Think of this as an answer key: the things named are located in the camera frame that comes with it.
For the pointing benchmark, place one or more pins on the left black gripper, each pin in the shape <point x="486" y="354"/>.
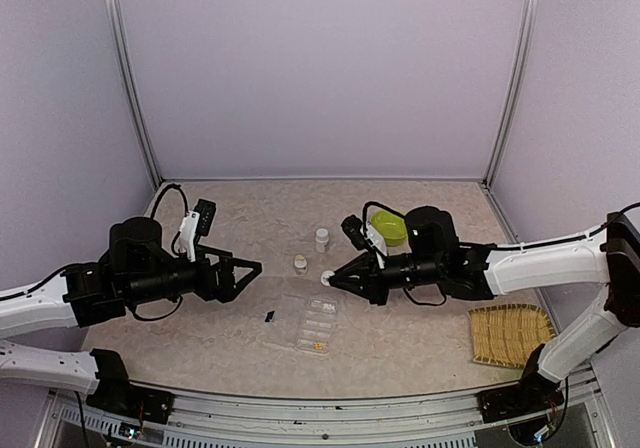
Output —
<point x="224" y="290"/>

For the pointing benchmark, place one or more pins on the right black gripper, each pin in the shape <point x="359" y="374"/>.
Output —
<point x="376" y="290"/>

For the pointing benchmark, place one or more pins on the small white bottle cap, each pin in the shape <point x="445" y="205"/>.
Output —
<point x="325" y="277"/>

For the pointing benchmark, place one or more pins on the small white pill bottle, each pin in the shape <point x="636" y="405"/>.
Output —
<point x="300" y="265"/>

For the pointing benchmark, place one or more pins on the large white pill bottle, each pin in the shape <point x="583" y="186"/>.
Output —
<point x="322" y="239"/>

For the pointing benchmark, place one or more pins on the clear plastic pill organizer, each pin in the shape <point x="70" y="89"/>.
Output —
<point x="300" y="322"/>

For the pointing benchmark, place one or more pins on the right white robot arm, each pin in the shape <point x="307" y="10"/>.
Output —
<point x="607" y="255"/>

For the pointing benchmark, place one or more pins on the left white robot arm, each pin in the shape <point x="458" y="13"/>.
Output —
<point x="135" y="270"/>

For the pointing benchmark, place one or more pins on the green plastic bowl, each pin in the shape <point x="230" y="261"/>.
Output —
<point x="391" y="227"/>

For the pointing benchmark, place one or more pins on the woven bamboo tray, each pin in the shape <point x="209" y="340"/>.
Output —
<point x="506" y="335"/>

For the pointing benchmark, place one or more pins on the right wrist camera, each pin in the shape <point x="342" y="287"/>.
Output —
<point x="363" y="236"/>

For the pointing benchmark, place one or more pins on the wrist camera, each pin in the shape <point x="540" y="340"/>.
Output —
<point x="363" y="236"/>
<point x="195" y="225"/>

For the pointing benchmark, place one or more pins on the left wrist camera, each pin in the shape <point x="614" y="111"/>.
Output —
<point x="195" y="225"/>

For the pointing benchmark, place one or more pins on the aluminium front rail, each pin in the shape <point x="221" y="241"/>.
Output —
<point x="200" y="419"/>

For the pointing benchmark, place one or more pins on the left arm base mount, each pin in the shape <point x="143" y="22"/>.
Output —
<point x="116" y="394"/>

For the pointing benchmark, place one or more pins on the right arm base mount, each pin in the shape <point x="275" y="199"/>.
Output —
<point x="531" y="394"/>

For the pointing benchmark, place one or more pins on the left aluminium frame post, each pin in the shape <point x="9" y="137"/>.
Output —
<point x="118" y="31"/>

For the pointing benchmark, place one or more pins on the aluminium frame post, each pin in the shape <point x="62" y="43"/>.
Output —
<point x="516" y="78"/>
<point x="118" y="31"/>

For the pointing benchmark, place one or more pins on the right aluminium frame post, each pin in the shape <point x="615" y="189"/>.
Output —
<point x="516" y="78"/>

